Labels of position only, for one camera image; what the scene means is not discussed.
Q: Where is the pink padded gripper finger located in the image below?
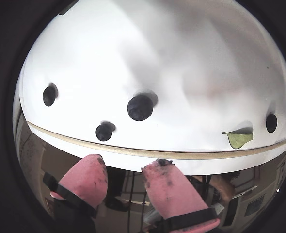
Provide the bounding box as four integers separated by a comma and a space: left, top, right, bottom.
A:
141, 159, 221, 233
42, 153, 109, 233

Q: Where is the dark blueberry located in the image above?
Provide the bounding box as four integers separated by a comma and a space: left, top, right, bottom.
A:
95, 122, 114, 142
42, 83, 59, 107
266, 113, 278, 133
127, 91, 158, 121

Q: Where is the dark shoe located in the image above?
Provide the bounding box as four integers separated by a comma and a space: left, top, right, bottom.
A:
105, 196, 129, 209

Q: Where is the pale green leaf with stem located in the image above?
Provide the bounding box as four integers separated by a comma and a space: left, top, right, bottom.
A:
222, 131, 254, 150

